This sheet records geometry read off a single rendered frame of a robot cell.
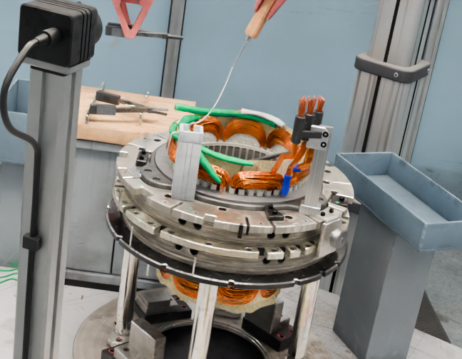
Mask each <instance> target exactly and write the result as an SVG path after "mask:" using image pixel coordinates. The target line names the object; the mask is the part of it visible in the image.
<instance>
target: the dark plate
mask: <svg viewBox="0 0 462 359"><path fill-rule="evenodd" d="M192 329H193V328H177V329H173V330H169V331H165V332H162V334H163V335H164V336H165V337H166V340H165V350H164V356H163V359H188V353H189V348H190V339H191V334H192ZM207 359H264V358H263V356H262V354H261V352H259V350H258V349H257V348H256V347H254V346H253V345H252V344H250V343H248V342H247V341H245V340H243V339H241V338H238V337H237V336H235V335H232V334H229V333H225V332H222V331H217V330H213V329H212V332H211V336H210V344H209V349H208V354H207Z"/></svg>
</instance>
